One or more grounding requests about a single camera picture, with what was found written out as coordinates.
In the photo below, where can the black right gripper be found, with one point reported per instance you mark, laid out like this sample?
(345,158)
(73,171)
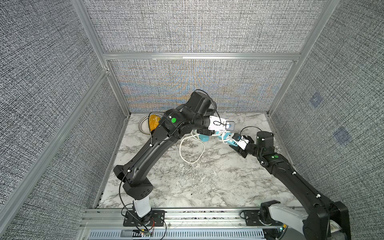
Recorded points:
(239,150)

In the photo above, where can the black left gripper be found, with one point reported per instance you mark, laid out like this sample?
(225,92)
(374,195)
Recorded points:
(206,132)

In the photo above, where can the teal power strip with sockets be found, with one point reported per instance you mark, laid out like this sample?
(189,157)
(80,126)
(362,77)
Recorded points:
(204,138)

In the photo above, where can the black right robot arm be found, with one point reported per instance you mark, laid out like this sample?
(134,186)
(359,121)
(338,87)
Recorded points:
(324,219)

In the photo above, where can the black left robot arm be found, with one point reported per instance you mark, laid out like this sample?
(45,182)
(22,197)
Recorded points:
(194,115)

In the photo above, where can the orange bread in bowl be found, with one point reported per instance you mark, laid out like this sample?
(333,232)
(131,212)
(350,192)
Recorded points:
(154,122)

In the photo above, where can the white patterned bowl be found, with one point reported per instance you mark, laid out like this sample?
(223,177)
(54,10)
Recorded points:
(144,125)

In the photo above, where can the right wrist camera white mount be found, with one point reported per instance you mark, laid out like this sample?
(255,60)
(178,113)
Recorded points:
(242,141)

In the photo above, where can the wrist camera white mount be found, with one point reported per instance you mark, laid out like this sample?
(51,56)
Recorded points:
(242,141)
(220,125)

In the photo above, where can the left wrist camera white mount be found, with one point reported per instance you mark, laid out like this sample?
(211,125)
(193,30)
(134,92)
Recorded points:
(220,125)

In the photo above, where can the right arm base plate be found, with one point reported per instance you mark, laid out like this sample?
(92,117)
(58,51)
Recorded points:
(251,217)

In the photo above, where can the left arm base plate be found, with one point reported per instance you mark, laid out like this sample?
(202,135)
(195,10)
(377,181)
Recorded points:
(153,218)

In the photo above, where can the aluminium front rail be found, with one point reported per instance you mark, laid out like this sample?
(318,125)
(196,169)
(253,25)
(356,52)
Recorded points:
(175,218)

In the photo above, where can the white slotted cable duct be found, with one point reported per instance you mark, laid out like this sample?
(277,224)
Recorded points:
(179,234)

